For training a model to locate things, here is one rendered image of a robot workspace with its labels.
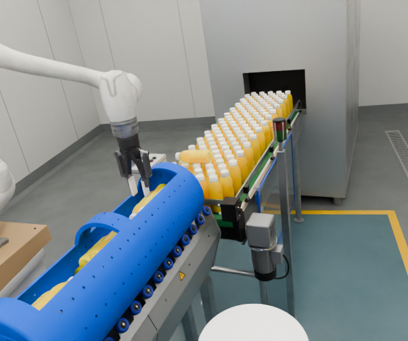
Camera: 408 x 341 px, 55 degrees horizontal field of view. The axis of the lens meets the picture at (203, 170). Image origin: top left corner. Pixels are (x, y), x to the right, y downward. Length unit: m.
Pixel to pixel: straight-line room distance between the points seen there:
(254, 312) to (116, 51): 5.41
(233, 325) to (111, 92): 0.77
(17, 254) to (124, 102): 0.72
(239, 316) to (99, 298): 0.38
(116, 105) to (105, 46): 5.00
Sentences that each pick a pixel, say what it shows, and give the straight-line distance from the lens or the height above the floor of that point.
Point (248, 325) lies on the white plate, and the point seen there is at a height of 1.04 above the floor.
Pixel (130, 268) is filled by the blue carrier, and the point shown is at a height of 1.13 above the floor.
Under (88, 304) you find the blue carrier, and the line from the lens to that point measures 1.10.
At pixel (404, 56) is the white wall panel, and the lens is 5.72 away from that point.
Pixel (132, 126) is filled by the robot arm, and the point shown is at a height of 1.48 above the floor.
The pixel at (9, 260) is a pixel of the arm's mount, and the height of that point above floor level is 1.07.
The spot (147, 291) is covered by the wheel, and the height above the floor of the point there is 0.97.
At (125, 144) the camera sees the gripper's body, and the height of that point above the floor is 1.42.
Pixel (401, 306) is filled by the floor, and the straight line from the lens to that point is 2.71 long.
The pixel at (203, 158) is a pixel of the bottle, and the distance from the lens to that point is 1.90.
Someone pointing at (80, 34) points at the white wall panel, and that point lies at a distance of 6.43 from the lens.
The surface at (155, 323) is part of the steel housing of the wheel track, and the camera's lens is 1.41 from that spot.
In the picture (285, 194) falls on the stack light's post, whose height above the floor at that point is 0.87.
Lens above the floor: 1.84
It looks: 24 degrees down
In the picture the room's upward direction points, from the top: 9 degrees counter-clockwise
